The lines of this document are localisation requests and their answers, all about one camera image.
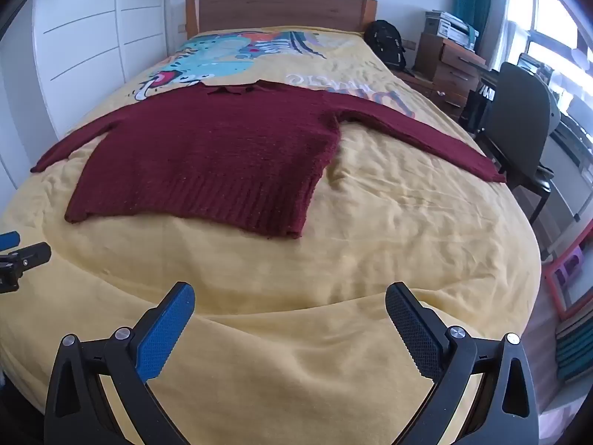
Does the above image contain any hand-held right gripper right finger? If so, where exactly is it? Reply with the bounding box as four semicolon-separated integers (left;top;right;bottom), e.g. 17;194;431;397
385;282;540;445

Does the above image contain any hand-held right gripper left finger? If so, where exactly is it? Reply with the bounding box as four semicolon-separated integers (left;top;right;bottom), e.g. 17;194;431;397
44;282;195;445

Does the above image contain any maroon knitted sweater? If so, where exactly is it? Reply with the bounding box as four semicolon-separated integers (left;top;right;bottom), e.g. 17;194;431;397
30;81;508;239

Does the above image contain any yellow printed blanket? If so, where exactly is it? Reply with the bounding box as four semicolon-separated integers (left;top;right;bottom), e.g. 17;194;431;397
0;28;543;445

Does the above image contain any stack of teal books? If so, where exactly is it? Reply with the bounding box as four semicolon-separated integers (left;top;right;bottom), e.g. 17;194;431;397
556;315;593;381

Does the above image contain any purple plastic stool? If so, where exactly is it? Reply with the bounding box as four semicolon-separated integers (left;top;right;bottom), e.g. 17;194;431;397
553;245;584;288

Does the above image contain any white built-in wardrobe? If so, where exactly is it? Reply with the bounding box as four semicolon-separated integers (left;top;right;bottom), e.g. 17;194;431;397
0;0;170;191

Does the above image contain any black hanging bag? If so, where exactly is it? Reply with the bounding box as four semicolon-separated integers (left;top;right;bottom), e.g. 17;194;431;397
463;79;498;131

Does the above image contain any dark office chair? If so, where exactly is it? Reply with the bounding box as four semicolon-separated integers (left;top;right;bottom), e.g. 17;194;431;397
477;62;563;225

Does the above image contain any wooden drawer cabinet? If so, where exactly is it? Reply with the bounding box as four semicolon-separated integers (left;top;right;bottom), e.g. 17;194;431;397
414;32;487;116

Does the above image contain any black backpack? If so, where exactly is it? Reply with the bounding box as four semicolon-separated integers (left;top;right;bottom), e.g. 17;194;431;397
364;20;408;71

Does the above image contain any grey printer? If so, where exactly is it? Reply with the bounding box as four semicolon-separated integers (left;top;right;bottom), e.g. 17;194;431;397
424;10;478;52

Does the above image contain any window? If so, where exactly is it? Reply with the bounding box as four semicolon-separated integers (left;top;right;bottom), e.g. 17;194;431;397
510;0;593;103

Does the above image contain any teal curtain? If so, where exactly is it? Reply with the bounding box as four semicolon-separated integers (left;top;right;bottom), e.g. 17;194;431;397
453;0;515;63

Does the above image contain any wooden bed headboard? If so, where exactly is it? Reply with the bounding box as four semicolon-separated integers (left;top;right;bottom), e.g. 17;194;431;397
185;0;378;40

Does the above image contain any red wooden frame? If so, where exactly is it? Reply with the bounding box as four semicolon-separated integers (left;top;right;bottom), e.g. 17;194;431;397
544;236;593;320

